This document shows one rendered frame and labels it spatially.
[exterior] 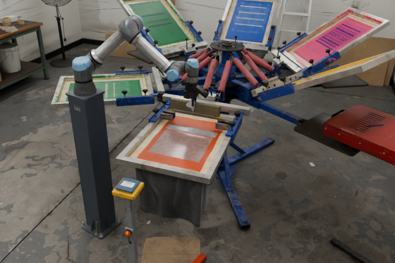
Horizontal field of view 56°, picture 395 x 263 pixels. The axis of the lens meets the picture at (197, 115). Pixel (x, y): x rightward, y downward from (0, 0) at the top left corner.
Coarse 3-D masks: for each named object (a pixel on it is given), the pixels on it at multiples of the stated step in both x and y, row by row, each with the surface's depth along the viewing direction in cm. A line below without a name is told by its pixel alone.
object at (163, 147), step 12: (180, 120) 269; (192, 120) 269; (168, 132) 253; (180, 132) 254; (156, 144) 239; (168, 144) 239; (180, 144) 240; (144, 156) 227; (156, 156) 227; (168, 156) 227
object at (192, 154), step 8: (200, 120) 270; (200, 128) 260; (208, 128) 260; (192, 136) 249; (200, 136) 250; (208, 136) 250; (216, 136) 250; (184, 144) 240; (192, 144) 240; (200, 144) 240; (208, 144) 240; (176, 152) 231; (184, 152) 232; (192, 152) 232; (200, 152) 232; (208, 152) 232; (176, 160) 224; (184, 160) 224; (192, 160) 224; (200, 160) 224; (192, 168) 216; (200, 168) 217
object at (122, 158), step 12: (168, 108) 279; (144, 132) 246; (132, 144) 232; (228, 144) 238; (120, 156) 220; (216, 156) 222; (144, 168) 214; (156, 168) 211; (168, 168) 210; (180, 168) 210; (216, 168) 214; (192, 180) 207; (204, 180) 204
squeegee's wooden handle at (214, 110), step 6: (174, 102) 258; (180, 102) 256; (186, 102) 254; (198, 102) 254; (180, 108) 258; (186, 108) 256; (198, 108) 253; (204, 108) 252; (210, 108) 250; (216, 108) 249; (216, 114) 251
